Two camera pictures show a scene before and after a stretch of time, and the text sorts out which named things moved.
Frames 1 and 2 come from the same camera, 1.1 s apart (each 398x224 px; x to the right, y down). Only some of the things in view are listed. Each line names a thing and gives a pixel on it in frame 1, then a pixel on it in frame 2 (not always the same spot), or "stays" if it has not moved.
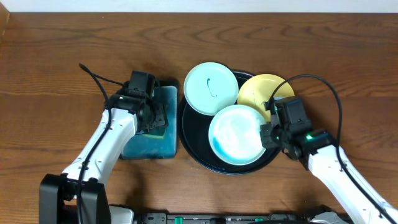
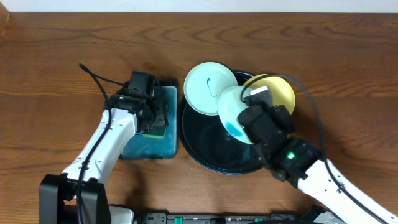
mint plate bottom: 234,135 → 230,106
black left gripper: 158,115 stays
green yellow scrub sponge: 157,132 stays
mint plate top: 209,87 stays
